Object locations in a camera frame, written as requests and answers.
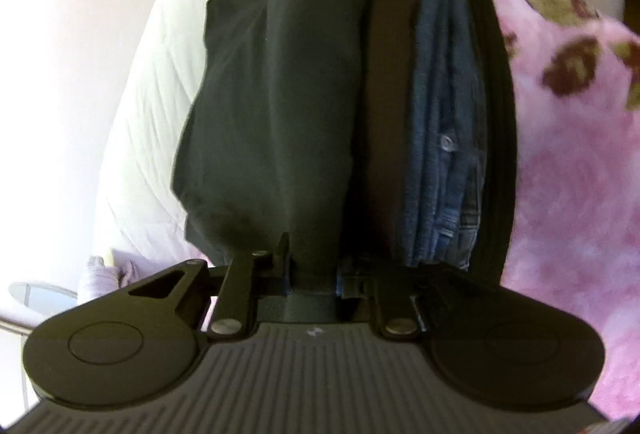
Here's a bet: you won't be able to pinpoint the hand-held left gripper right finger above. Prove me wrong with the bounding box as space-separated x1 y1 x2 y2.
337 263 437 340

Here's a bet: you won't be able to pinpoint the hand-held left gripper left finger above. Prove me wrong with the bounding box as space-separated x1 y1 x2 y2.
128 233 294 340

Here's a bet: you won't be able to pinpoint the black garment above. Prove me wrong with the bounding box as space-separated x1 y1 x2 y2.
171 0 375 302
456 0 520 289

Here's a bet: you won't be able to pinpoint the dark folded garment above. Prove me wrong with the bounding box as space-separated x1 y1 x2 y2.
345 0 428 271

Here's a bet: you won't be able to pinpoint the folded blue jeans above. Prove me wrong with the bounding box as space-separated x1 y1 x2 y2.
399 0 490 273

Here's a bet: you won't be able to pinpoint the lavender cloth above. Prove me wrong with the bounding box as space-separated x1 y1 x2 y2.
79 254 153 301

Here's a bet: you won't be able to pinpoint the white quilt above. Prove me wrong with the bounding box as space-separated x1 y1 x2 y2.
91 0 351 265

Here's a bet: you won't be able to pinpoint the black folded garment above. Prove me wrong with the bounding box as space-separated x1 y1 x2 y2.
456 0 520 289

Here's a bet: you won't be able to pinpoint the round glass table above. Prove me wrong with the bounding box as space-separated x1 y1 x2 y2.
0 280 82 417

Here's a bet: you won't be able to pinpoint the pink fluffy blanket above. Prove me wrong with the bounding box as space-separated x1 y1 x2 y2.
190 0 640 420

